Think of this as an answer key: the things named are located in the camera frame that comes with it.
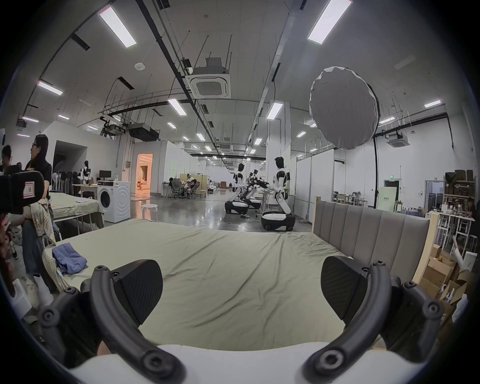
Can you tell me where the dark blue garment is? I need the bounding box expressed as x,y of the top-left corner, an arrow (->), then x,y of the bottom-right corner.
52,242 -> 89,275

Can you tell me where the round white stool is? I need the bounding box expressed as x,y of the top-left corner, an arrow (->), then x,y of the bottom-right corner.
141,203 -> 160,223

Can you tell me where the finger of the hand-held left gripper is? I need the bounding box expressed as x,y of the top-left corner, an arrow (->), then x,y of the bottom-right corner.
0,170 -> 46,215

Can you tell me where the pale green sign board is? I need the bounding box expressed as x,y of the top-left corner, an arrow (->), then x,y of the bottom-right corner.
376,187 -> 399,213

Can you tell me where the white table with clutter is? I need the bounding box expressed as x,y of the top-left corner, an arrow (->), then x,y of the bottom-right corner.
427,199 -> 480,259

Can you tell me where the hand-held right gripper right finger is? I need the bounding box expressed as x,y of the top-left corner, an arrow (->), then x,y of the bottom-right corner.
302,256 -> 446,384

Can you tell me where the pile of cartons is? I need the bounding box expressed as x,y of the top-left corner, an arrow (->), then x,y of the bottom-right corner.
412,243 -> 478,327

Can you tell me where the table with monitor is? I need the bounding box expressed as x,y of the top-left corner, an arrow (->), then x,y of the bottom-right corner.
72,170 -> 113,199

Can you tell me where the low table with green sheet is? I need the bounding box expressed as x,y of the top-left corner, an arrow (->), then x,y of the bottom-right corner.
49,192 -> 105,230

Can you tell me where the bed with pale green sheet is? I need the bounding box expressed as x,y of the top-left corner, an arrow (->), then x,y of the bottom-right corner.
42,218 -> 388,351

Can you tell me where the white washing machine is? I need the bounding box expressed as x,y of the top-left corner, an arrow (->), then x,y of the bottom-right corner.
97,181 -> 132,224

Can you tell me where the round softbox lamp on stand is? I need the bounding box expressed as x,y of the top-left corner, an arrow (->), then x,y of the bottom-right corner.
309,67 -> 382,209

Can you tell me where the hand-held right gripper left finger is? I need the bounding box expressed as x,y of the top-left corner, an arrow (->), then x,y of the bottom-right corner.
37,259 -> 186,384

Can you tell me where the group of people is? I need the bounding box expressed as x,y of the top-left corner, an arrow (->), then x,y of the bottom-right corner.
167,175 -> 200,199

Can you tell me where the grey padded headboard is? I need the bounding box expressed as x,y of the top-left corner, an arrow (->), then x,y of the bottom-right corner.
312,197 -> 439,286

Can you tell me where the shelf with dark boxes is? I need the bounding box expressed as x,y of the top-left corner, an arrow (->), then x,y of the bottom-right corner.
444,169 -> 478,196

